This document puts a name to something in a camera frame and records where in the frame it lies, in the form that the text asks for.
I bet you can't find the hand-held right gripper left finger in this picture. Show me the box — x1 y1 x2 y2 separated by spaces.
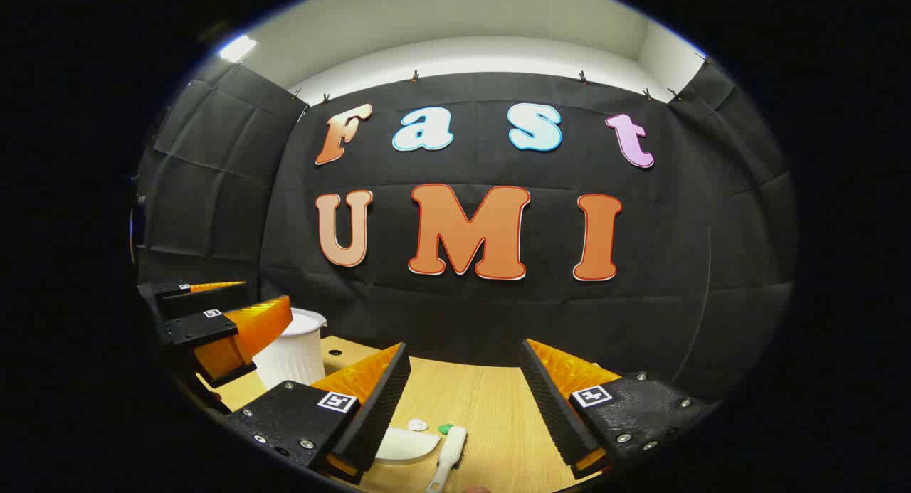
224 342 412 485

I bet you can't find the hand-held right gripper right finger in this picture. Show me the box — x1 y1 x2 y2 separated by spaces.
522 339 716 474

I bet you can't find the white ribbed garbage bin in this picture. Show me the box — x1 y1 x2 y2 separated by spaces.
253 308 329 391

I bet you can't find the small white broom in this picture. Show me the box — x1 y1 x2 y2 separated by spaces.
426 427 468 493

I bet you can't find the white dustpan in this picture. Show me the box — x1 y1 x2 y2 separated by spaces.
375 427 443 466

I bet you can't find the wooden desktop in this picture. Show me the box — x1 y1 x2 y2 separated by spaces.
196 335 614 493

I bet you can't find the ceiling light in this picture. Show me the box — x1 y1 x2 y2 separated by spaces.
218 35 258 63

